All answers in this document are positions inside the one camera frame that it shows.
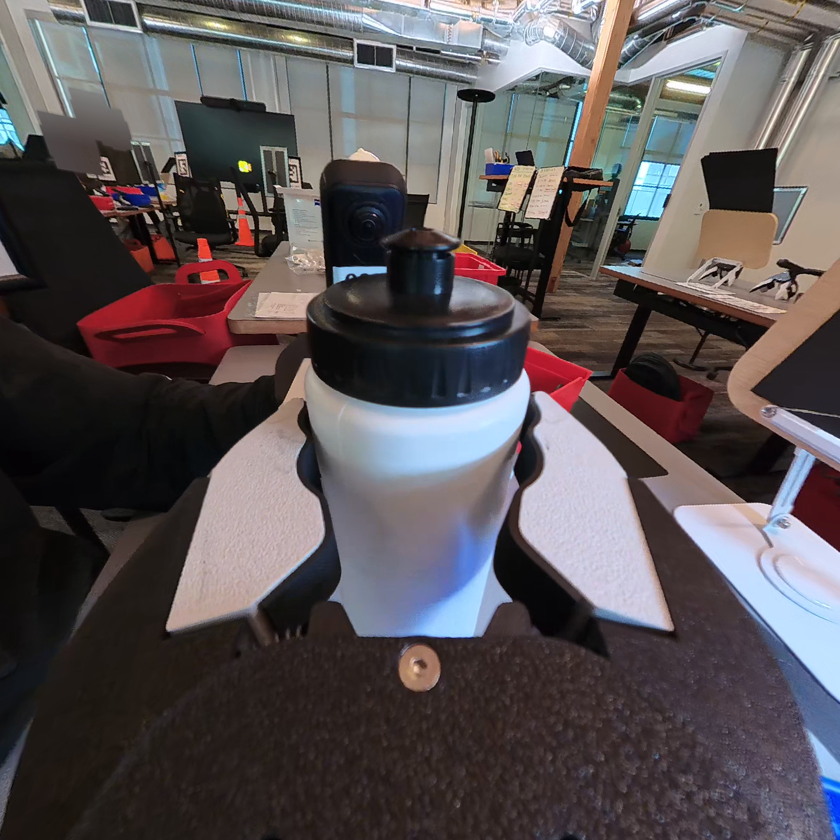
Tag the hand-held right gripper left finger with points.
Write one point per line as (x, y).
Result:
(256, 525)

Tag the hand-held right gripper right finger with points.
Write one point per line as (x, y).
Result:
(584, 525)

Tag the red plastic tray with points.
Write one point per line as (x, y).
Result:
(558, 380)

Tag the white bottle black cap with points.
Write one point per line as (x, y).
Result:
(413, 492)

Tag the blue plastic bin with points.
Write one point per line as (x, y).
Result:
(832, 810)

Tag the clear plastic package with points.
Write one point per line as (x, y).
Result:
(302, 220)

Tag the clear plastic bag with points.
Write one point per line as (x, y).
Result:
(305, 262)

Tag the yellow plastic bin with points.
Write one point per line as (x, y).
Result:
(466, 249)

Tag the orange traffic cone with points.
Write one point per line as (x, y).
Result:
(244, 226)
(205, 253)

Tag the white paper sheet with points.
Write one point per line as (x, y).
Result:
(282, 305)

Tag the red ribbed plastic bin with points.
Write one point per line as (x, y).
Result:
(482, 270)

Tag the red fabric bin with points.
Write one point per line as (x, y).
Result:
(820, 505)
(682, 413)

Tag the large black screen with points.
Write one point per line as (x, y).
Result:
(223, 138)

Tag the white flip chart board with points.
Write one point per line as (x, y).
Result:
(544, 193)
(516, 189)

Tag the black office chair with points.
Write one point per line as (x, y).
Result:
(200, 210)

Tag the black floor lamp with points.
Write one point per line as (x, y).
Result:
(476, 96)

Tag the black bag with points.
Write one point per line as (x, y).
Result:
(653, 374)

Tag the black standing desk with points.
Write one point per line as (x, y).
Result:
(554, 249)

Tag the orange bucket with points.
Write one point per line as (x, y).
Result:
(141, 256)

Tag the black-sleeved operator arm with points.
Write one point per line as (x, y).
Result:
(39, 623)

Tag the wooden pillar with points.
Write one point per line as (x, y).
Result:
(590, 131)

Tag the wooden top desk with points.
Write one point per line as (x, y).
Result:
(656, 282)

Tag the black panel on white stand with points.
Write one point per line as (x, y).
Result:
(800, 380)

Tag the black and white stand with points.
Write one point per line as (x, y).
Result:
(715, 272)
(787, 279)

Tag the black board panel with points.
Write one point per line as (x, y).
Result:
(59, 262)

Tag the black and beige panel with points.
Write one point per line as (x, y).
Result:
(738, 177)

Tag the silver round air duct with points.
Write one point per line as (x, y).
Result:
(262, 39)

